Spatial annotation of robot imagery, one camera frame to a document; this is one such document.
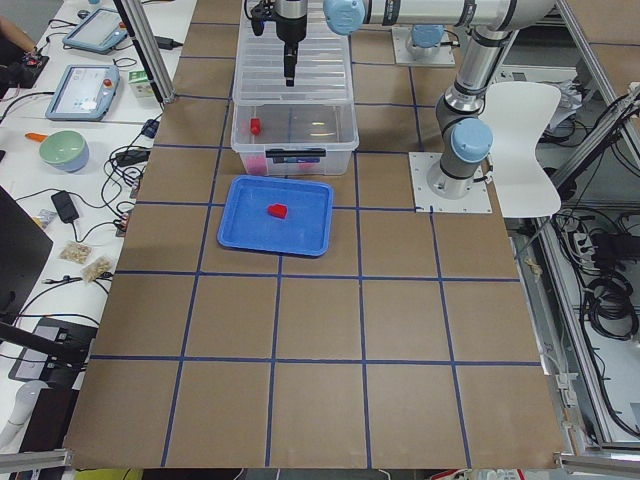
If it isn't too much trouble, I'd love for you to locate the blue plastic tray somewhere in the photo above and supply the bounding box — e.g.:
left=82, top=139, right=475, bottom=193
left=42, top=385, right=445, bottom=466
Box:
left=217, top=175, right=334, bottom=257

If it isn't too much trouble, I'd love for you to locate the black power adapter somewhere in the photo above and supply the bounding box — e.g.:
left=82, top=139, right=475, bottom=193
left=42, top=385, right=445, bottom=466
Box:
left=51, top=190, right=79, bottom=224

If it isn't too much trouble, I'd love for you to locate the red block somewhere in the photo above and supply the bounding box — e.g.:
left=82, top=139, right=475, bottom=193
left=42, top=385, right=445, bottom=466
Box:
left=249, top=117, right=261, bottom=135
left=267, top=203, right=288, bottom=220

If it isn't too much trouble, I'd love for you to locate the blue teach pendant near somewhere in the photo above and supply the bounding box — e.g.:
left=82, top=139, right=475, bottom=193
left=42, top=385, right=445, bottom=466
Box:
left=45, top=65, right=120, bottom=122

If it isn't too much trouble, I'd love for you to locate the white chair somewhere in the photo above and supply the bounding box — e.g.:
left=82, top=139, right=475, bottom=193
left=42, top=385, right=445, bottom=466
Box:
left=480, top=81, right=561, bottom=218

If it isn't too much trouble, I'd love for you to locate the blue teach pendant far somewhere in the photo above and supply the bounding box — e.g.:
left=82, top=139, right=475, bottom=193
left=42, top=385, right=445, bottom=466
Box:
left=62, top=8, right=128, bottom=54

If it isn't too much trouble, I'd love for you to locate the green white carton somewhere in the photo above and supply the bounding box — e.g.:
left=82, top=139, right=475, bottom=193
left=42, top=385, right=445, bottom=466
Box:
left=127, top=70, right=155, bottom=98

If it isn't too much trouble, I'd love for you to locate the green bowl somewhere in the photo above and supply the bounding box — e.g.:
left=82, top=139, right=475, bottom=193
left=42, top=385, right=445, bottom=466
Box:
left=39, top=130, right=89, bottom=173

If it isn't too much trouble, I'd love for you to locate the aluminium frame post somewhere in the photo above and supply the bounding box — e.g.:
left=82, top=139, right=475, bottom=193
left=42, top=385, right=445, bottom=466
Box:
left=113, top=0, right=176, bottom=105

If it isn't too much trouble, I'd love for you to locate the clear plastic storage box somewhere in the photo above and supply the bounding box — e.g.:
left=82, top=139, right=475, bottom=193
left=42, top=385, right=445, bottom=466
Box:
left=231, top=104, right=359, bottom=176

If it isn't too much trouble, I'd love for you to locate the black box latch handle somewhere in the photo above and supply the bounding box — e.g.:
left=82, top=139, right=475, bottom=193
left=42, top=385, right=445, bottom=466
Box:
left=265, top=148, right=327, bottom=163

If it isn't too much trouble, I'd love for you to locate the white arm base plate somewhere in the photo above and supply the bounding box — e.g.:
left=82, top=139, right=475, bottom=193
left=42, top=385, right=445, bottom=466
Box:
left=408, top=152, right=492, bottom=214

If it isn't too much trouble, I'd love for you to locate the blue teach pendant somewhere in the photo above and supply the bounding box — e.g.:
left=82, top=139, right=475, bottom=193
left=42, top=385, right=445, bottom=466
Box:
left=62, top=8, right=128, bottom=54
left=45, top=65, right=120, bottom=122

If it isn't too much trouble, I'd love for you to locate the clear plastic box lid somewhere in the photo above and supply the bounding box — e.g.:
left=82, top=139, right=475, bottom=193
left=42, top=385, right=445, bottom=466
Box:
left=233, top=9, right=355, bottom=107

